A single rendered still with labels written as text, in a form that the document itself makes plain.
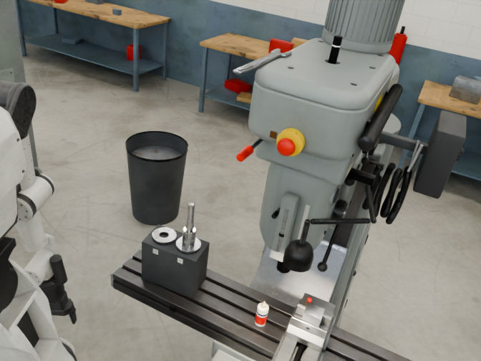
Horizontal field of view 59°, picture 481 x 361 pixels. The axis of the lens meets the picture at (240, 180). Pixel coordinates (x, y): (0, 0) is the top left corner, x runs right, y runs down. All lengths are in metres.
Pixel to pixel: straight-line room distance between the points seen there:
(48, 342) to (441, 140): 1.23
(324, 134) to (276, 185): 0.30
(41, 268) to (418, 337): 2.43
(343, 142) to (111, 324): 2.15
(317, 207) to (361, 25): 0.50
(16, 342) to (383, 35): 1.21
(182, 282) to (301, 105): 0.92
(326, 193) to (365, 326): 1.99
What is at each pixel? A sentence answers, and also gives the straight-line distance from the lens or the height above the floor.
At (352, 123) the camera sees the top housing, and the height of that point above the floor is 1.83.
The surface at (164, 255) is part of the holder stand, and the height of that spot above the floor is 1.10.
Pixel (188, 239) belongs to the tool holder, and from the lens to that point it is 1.53.
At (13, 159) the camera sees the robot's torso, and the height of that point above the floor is 1.67.
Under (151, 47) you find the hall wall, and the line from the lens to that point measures 6.71.
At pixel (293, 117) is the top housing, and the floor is 1.81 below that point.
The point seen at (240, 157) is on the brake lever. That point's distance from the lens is 0.96.
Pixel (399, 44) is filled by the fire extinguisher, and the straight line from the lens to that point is 5.20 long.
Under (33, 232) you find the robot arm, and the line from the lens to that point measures 1.34.
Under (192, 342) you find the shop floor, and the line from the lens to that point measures 2.71.
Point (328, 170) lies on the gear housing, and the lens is 1.05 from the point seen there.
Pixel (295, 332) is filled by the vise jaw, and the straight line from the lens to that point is 1.49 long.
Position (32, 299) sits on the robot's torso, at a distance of 1.25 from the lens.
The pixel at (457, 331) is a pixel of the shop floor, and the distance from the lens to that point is 3.35.
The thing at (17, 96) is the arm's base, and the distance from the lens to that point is 1.10.
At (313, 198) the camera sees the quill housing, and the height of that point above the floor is 1.56.
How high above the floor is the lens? 2.16
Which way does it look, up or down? 31 degrees down
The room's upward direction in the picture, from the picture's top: 8 degrees clockwise
